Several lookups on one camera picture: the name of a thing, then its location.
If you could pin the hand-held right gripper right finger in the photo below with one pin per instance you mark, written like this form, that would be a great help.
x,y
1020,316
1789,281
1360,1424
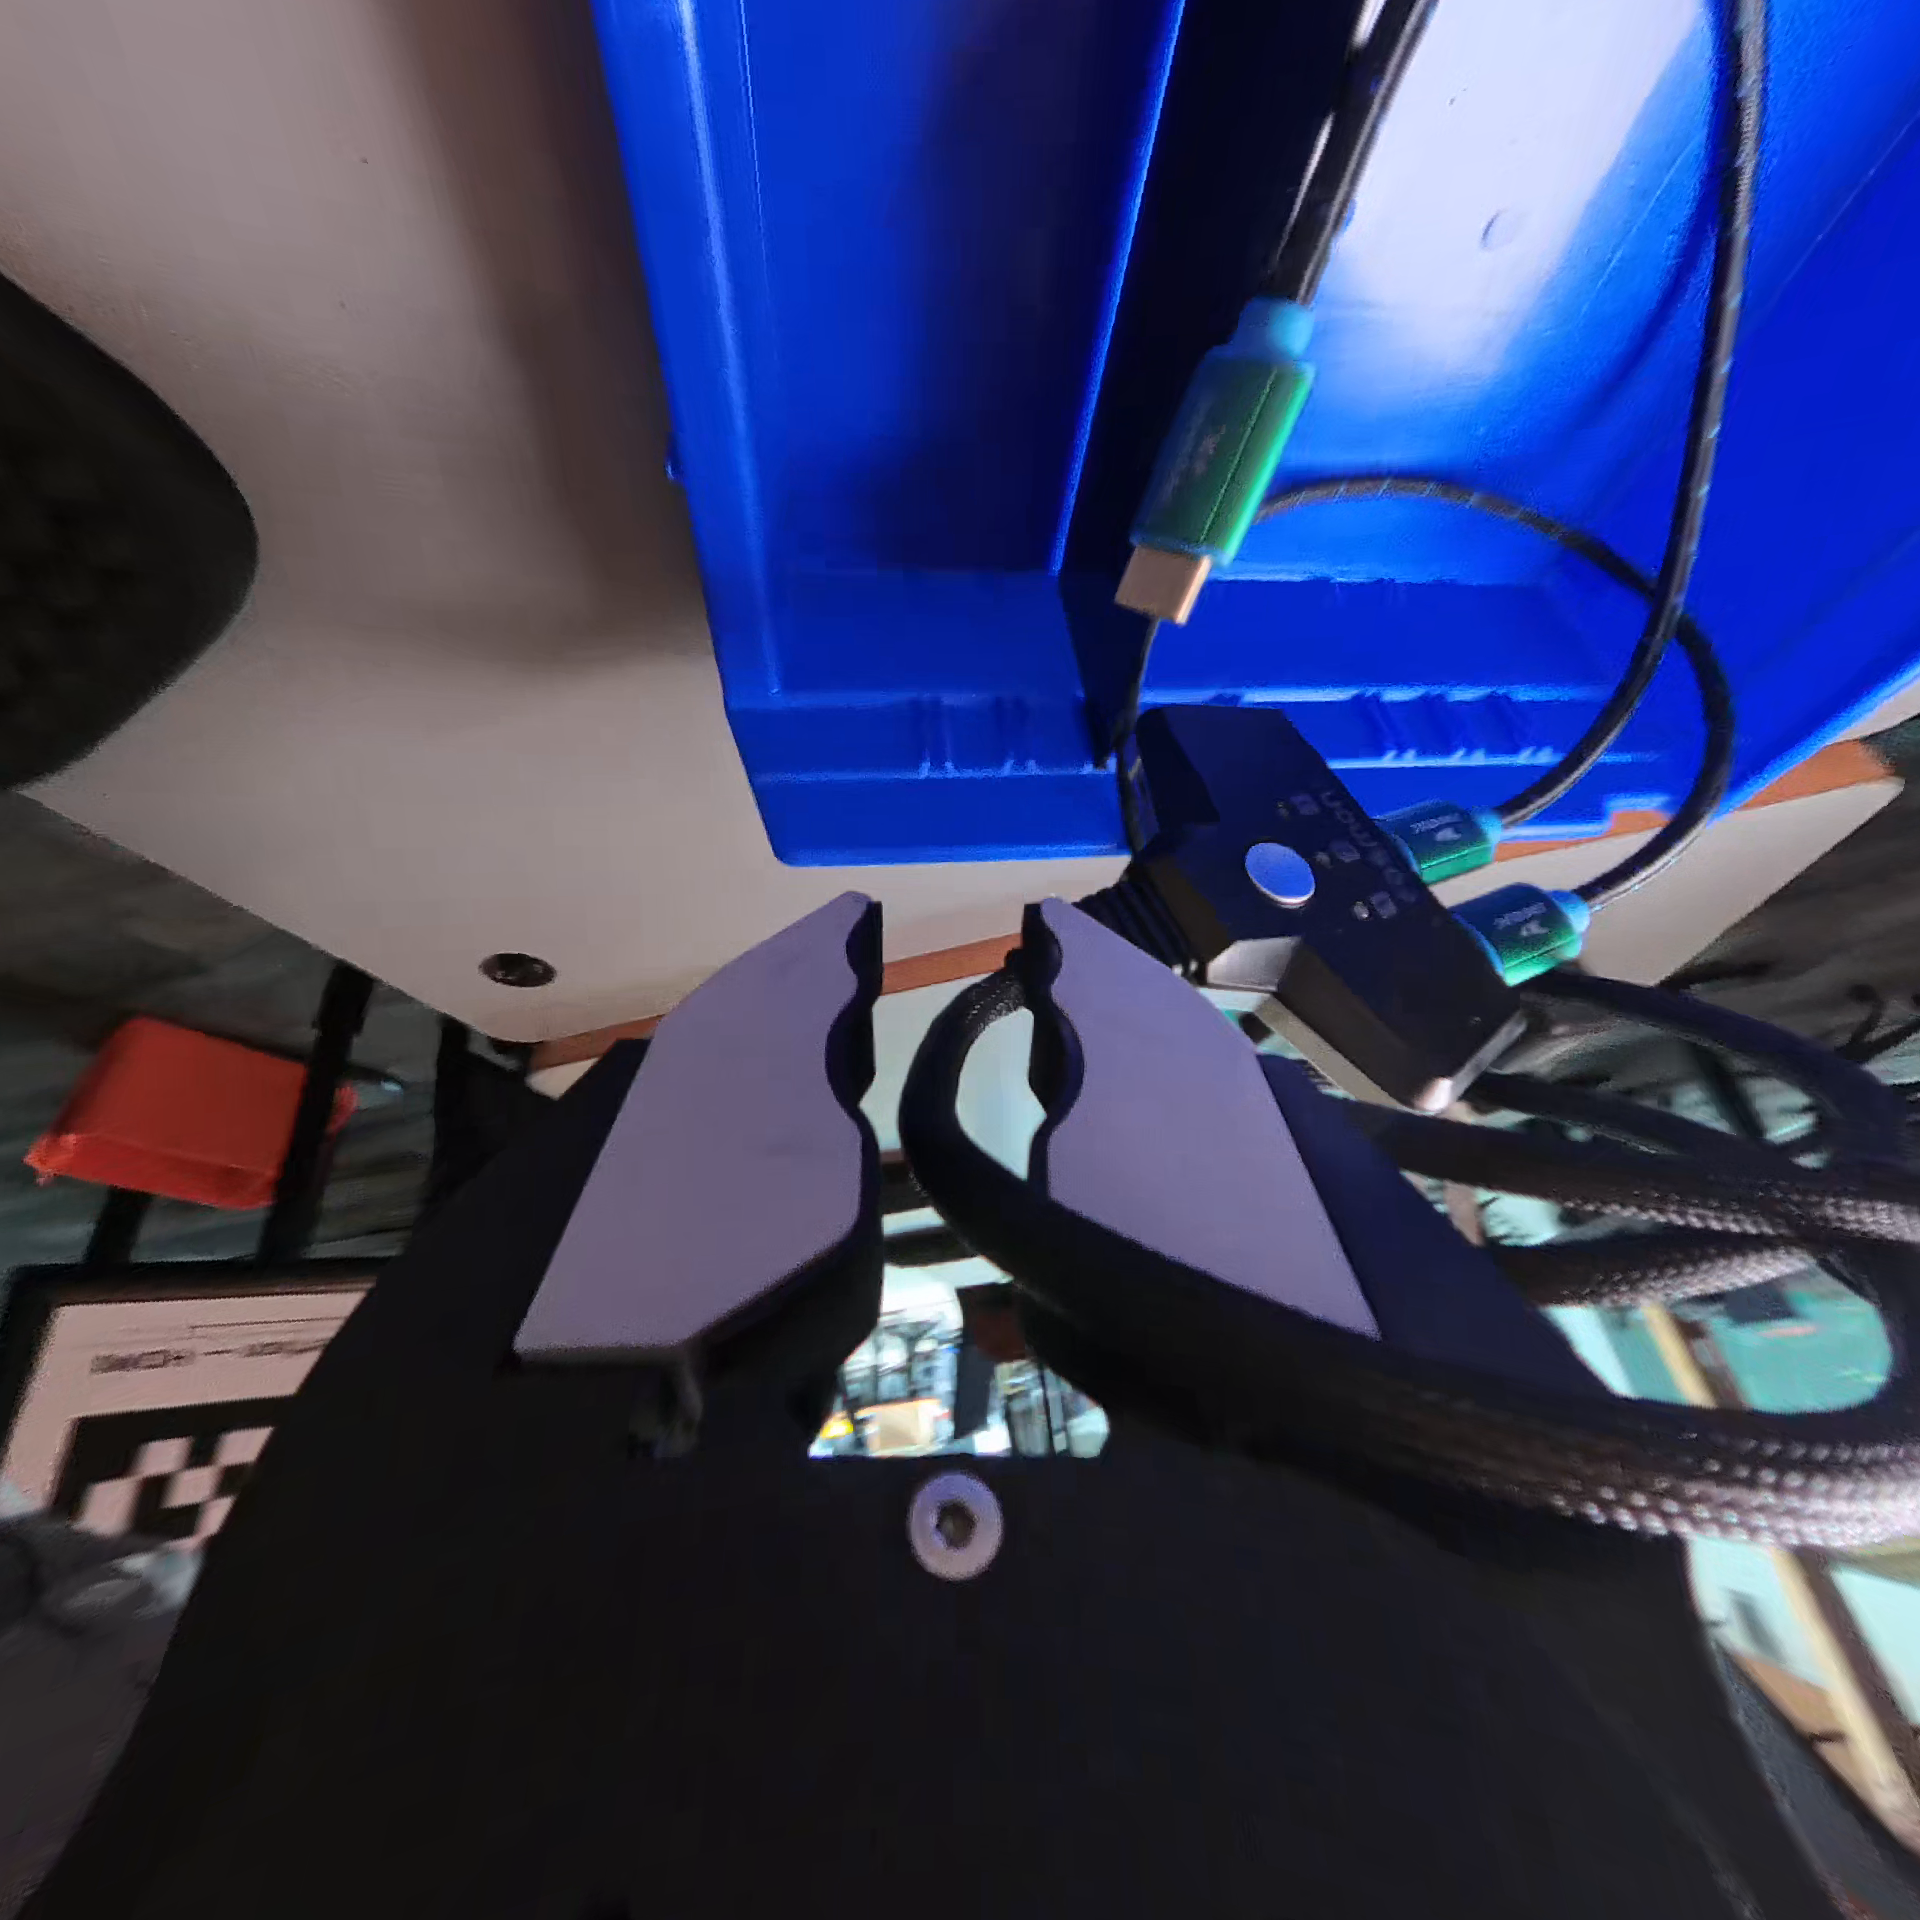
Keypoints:
x,y
1200,1171

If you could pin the framed black white marker sign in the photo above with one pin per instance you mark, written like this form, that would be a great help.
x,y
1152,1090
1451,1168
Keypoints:
x,y
150,1394

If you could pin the blue plastic bin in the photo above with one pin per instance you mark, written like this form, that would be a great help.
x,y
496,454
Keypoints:
x,y
870,450

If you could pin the black chair armrest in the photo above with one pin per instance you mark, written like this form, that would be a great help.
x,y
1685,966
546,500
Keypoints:
x,y
107,555

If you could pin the black bin divider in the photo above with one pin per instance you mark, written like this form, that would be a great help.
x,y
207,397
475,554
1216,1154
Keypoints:
x,y
1184,299

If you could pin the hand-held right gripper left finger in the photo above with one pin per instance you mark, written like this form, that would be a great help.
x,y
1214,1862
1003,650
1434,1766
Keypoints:
x,y
722,1171

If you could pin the silver hub adapter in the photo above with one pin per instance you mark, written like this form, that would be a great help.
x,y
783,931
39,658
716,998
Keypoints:
x,y
1350,960

